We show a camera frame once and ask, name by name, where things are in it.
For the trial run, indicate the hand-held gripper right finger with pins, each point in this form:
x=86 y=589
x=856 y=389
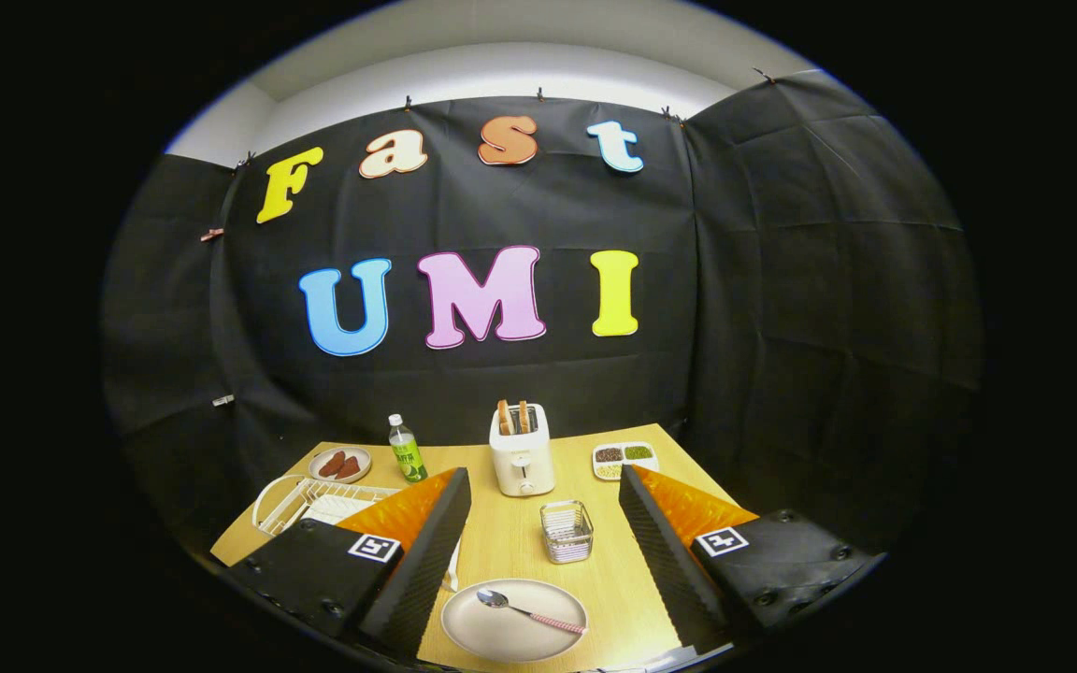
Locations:
x=665 y=561

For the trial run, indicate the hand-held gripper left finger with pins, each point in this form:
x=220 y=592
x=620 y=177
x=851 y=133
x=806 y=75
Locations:
x=422 y=561

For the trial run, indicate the grey round plate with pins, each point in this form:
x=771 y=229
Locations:
x=501 y=640

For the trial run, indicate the small grey sausage plate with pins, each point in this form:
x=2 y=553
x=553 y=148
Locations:
x=363 y=456

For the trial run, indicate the white divided bean tray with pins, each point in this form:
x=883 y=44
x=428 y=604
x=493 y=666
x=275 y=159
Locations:
x=646 y=465

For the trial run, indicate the green label drink bottle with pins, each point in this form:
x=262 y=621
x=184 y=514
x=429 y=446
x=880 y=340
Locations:
x=408 y=458

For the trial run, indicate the red sausage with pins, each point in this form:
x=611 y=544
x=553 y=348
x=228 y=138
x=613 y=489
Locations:
x=349 y=468
x=331 y=464

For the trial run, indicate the white toaster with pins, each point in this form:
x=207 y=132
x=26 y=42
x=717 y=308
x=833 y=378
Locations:
x=522 y=467

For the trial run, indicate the toast bread slice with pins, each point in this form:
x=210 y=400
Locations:
x=505 y=419
x=524 y=417

